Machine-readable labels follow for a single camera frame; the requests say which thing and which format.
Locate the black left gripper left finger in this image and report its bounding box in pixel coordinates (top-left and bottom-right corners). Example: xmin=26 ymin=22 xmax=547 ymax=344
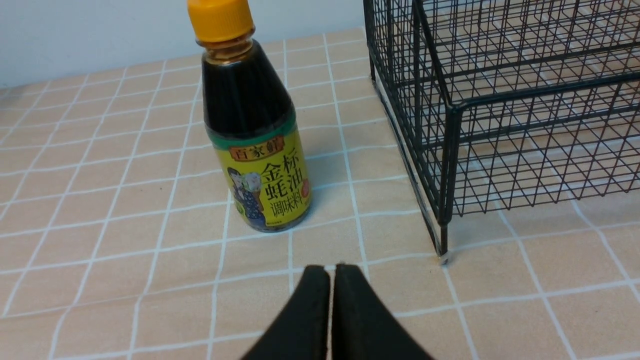
xmin=242 ymin=265 xmax=330 ymax=360

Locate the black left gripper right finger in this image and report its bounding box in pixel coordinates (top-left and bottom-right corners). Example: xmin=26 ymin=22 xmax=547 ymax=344
xmin=331 ymin=263 xmax=434 ymax=360

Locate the yellow-capped oyster sauce bottle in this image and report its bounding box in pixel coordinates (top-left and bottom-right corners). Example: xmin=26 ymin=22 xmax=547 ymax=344
xmin=186 ymin=0 xmax=313 ymax=233

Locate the black wire mesh shelf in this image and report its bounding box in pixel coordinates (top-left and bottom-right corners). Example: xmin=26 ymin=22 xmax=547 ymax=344
xmin=362 ymin=0 xmax=640 ymax=265

